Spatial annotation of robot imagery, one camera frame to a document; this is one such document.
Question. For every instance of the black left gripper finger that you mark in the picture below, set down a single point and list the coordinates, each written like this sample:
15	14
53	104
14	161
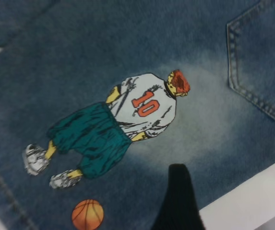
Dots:
179	203

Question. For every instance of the blue denim pants with print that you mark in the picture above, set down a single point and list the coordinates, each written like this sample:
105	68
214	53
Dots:
55	72

